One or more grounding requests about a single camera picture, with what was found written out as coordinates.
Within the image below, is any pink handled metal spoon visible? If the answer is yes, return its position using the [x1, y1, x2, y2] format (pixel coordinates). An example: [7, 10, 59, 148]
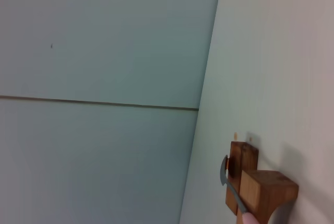
[220, 155, 253, 224]

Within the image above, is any flat brown wooden block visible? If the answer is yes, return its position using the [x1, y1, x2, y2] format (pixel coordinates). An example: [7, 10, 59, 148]
[230, 141, 259, 179]

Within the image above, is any thick light brown wooden block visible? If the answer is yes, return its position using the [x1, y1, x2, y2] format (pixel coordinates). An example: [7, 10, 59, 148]
[225, 169, 299, 224]

